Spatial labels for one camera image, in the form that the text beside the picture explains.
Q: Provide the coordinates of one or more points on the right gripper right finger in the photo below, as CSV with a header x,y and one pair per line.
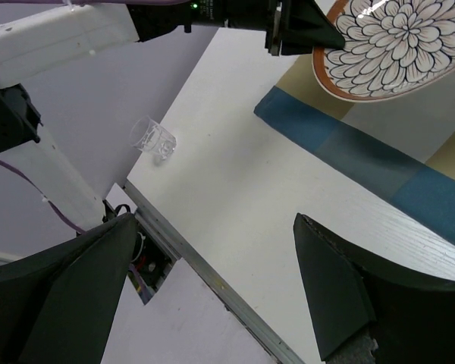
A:
x,y
367,309

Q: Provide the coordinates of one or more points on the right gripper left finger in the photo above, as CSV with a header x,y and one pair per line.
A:
x,y
58,305

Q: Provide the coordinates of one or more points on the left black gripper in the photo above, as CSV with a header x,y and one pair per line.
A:
x,y
302,24

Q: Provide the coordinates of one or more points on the floral patterned ceramic plate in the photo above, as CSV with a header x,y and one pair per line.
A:
x,y
391,48

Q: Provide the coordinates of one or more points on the blue beige checked placemat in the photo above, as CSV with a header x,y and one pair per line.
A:
x,y
402,149

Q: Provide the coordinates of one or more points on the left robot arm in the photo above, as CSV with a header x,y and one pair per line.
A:
x,y
70,30

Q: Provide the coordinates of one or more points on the clear drinking glass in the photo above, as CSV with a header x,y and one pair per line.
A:
x,y
150,137

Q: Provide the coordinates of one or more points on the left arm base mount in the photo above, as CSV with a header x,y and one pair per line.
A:
x,y
151,261

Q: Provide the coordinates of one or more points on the aluminium table edge rail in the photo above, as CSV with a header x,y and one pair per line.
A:
x,y
173,244

